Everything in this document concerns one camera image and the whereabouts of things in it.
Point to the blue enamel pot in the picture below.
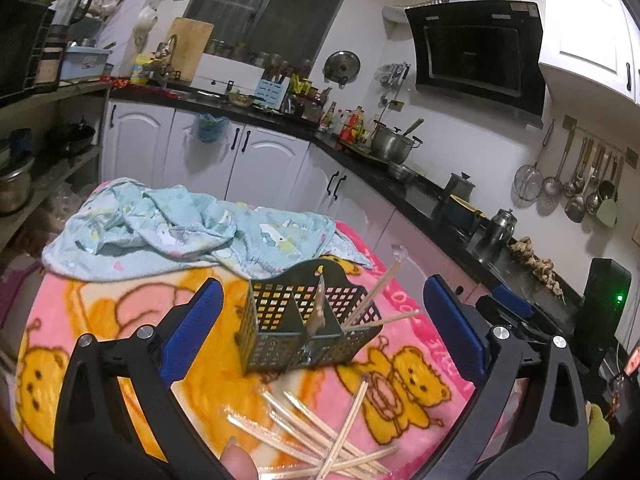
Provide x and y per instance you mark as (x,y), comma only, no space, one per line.
(462,216)

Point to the hanging steel ladle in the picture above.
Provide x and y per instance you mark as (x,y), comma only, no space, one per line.
(552,186)

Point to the wooden cutting board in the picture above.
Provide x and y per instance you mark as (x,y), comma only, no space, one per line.
(192,39)

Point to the hanging wire skimmer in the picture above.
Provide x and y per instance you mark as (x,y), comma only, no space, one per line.
(527,181)

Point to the steel pot on shelf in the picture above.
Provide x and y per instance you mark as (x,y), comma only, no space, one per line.
(16,183)

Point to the steel kettle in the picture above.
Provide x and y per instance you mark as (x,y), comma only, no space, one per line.
(501,228)

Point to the red sauce bottle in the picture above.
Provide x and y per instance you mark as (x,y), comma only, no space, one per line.
(352,126)

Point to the hanging pot lid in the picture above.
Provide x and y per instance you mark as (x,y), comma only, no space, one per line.
(341,67)

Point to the dark kitchen window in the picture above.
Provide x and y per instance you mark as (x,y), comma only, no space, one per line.
(245,29)

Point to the black range hood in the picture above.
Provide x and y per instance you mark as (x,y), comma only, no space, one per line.
(486,49)

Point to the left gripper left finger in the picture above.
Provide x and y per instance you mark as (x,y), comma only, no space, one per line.
(94,437)

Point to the person's thumb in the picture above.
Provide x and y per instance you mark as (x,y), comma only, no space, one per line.
(238,462)

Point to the pink cartoon blanket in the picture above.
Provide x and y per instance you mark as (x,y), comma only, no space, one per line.
(414,397)

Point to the blue knife block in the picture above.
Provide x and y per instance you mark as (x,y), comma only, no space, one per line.
(270,95)

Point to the dark green utensil basket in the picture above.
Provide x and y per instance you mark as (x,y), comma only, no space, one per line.
(305,317)

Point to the light blue plastic box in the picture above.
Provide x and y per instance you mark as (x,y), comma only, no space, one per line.
(83,63)

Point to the light blue towel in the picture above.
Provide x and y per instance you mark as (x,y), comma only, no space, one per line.
(126,230)

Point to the black lidded canister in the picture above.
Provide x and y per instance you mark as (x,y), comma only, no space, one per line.
(459,185)

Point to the blender with black lid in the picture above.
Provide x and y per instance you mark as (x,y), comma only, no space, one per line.
(67,13)

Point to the blue plastic bag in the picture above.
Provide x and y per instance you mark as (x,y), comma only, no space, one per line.
(209,128)

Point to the stainless steel stock pot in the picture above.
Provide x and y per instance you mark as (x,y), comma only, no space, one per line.
(392,145)

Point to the white upper cabinet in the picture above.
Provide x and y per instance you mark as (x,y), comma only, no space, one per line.
(586,45)

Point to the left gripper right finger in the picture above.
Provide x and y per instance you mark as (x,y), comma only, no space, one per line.
(526,418)

